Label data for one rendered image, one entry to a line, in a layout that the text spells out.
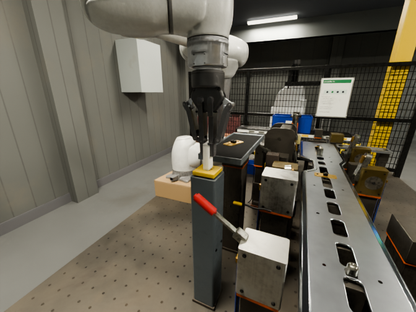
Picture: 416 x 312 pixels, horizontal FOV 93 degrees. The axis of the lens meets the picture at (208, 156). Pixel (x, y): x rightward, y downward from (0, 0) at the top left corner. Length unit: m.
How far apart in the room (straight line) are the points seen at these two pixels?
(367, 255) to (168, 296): 0.58
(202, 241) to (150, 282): 0.32
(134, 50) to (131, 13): 2.90
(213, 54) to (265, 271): 0.43
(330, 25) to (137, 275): 6.51
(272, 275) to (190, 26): 0.49
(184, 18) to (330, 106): 1.64
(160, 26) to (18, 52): 2.43
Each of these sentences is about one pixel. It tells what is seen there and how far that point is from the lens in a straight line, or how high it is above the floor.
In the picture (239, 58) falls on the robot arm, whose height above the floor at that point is 1.49.
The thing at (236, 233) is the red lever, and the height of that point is 1.07.
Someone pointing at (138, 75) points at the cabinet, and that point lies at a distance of 3.29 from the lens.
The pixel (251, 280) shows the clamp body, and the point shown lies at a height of 0.99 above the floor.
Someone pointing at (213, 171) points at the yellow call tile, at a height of 1.15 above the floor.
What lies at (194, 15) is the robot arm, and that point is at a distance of 0.45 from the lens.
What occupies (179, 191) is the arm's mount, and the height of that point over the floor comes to 0.77.
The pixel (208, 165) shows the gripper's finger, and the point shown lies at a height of 1.17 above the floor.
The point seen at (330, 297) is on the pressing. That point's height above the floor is 1.00.
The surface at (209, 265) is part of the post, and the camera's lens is 0.64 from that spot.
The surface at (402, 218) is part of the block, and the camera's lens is 0.74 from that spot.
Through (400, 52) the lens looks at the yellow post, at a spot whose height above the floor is 1.61.
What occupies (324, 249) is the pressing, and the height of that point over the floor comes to 1.00.
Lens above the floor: 1.35
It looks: 18 degrees down
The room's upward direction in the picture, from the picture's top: straight up
